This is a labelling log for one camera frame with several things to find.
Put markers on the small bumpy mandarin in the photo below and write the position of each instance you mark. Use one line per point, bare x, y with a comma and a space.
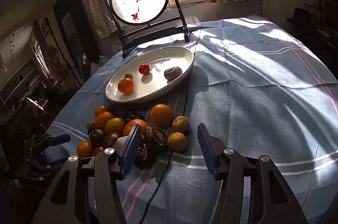
129, 126

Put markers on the large mandarin orange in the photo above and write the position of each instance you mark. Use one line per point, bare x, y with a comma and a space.
126, 86

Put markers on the orange fruit upper left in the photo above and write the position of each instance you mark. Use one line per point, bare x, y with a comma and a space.
100, 109

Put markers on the dark red plum right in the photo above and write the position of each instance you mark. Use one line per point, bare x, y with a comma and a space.
110, 140

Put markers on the dark framed wall picture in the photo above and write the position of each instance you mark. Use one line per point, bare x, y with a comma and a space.
76, 32

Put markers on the small brown longan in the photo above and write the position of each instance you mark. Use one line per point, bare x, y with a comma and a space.
128, 76

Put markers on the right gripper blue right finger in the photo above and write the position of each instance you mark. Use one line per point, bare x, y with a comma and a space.
210, 156

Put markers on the smooth orange fruit front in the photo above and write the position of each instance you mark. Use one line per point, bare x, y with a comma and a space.
84, 149

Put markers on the small orange top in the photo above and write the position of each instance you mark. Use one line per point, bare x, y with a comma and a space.
162, 115

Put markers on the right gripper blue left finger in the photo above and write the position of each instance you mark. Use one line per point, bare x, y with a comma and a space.
129, 151

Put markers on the round painted screen black stand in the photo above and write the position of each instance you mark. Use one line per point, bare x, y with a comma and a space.
141, 21

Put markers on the brown wrinkled fruit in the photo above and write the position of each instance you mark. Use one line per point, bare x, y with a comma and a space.
172, 73

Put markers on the blue striped tablecloth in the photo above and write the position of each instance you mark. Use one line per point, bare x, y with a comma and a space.
255, 87

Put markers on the white oval plate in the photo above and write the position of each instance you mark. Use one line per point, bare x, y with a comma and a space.
153, 85

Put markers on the dark wrinkled passion fruit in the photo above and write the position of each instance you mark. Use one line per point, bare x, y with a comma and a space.
155, 140

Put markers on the small yellow fruit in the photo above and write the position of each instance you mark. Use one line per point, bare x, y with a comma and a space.
177, 142
181, 125

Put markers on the bumpy large orange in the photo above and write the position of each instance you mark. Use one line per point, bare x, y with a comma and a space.
102, 119

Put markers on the dark red plum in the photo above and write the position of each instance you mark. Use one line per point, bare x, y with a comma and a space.
96, 137
110, 140

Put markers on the red cherry tomato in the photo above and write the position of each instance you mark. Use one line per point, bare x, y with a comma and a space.
144, 69
97, 150

